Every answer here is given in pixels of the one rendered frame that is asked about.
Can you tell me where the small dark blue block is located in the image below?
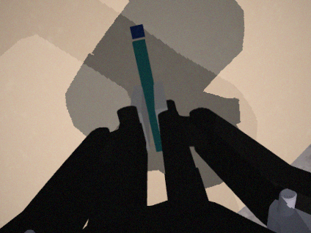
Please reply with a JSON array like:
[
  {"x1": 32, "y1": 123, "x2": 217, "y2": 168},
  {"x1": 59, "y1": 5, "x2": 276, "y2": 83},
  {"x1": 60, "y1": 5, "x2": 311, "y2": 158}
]
[{"x1": 130, "y1": 24, "x2": 145, "y2": 39}]

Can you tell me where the turquoise rod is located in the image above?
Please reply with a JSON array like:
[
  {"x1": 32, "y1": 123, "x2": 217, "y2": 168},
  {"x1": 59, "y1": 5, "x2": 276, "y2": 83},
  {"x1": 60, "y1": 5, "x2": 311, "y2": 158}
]
[{"x1": 132, "y1": 39, "x2": 162, "y2": 152}]

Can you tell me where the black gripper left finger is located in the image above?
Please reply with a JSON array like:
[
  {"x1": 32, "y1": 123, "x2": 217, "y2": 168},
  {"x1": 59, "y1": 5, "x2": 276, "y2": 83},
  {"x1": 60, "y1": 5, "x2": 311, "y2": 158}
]
[{"x1": 0, "y1": 85, "x2": 150, "y2": 233}]

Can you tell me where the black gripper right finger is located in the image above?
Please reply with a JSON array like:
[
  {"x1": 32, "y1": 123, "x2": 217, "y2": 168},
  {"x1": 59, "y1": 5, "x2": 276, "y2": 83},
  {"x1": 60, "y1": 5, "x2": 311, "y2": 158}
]
[{"x1": 153, "y1": 81, "x2": 311, "y2": 233}]

